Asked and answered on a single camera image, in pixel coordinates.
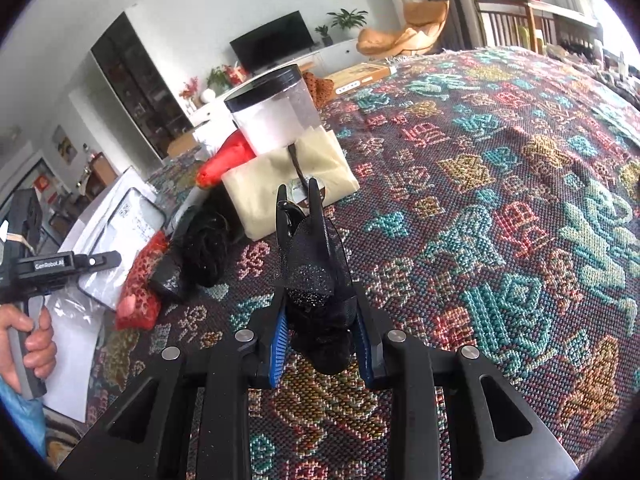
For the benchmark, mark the white television console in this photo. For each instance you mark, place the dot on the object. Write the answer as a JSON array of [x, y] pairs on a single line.
[[345, 52]]

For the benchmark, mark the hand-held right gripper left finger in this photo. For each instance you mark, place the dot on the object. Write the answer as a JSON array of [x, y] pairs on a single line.
[[278, 347]]

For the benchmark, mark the brown knitted item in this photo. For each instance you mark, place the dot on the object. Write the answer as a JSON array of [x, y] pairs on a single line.
[[320, 91]]

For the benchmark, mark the red flower bouquet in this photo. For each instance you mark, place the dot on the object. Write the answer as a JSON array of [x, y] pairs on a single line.
[[189, 89]]

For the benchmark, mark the black shiny cloth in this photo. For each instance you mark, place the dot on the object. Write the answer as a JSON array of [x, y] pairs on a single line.
[[167, 280]]

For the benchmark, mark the white round vase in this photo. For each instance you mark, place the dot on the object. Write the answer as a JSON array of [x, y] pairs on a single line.
[[208, 95]]

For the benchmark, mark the bushy green potted plant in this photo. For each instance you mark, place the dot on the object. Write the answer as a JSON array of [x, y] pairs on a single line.
[[218, 79]]

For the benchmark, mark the large green potted plant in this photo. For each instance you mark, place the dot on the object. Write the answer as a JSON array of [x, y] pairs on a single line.
[[348, 19]]

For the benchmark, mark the black mesh pouch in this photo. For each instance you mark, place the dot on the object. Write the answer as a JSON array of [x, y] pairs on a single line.
[[312, 270]]

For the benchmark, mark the black fluffy cloth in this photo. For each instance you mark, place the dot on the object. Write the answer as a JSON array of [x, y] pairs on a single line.
[[207, 245]]

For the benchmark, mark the small green potted plant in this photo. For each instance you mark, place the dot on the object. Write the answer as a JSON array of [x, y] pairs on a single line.
[[324, 35]]

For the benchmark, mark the clear plastic bag black rim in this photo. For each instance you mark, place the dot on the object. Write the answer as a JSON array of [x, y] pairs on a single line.
[[135, 215]]

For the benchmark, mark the wooden chair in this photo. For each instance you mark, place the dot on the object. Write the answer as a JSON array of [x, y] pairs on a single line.
[[500, 25]]

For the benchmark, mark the orange fish plush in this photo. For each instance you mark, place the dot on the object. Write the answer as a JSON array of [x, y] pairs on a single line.
[[225, 160]]

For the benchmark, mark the person's left forearm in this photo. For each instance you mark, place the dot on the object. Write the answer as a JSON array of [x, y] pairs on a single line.
[[22, 420]]

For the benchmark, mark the flat wooden box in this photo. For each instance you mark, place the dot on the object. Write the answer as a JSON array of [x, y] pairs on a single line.
[[357, 77]]

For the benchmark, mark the red table decoration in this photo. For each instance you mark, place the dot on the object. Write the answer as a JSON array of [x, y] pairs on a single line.
[[236, 74]]

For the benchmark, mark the framed wall picture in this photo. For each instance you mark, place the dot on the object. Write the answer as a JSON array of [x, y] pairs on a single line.
[[64, 144]]

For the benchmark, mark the orange lounge chair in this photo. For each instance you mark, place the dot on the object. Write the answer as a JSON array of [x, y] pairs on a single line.
[[400, 35]]

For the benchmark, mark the dark glass cabinet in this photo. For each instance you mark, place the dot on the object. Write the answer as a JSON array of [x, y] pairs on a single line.
[[135, 85]]

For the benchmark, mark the cream cloth bag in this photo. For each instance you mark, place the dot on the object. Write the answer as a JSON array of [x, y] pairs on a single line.
[[272, 200]]

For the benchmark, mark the black television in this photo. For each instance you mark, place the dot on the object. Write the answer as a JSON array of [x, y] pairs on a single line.
[[272, 42]]

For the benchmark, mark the red mesh bag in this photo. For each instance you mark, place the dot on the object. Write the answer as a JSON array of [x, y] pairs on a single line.
[[142, 285]]

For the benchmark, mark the patterned woven blanket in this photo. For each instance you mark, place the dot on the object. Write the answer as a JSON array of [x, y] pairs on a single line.
[[450, 210]]

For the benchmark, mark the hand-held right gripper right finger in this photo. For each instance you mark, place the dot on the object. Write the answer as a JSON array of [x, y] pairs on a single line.
[[362, 355]]

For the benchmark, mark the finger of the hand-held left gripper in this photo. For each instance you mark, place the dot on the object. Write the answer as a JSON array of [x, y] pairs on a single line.
[[97, 261]]

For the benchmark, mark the person's left hand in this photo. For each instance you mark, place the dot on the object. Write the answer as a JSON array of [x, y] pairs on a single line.
[[40, 345]]

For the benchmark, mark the clear plastic jar black lid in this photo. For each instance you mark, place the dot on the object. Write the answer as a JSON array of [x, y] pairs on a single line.
[[272, 115]]

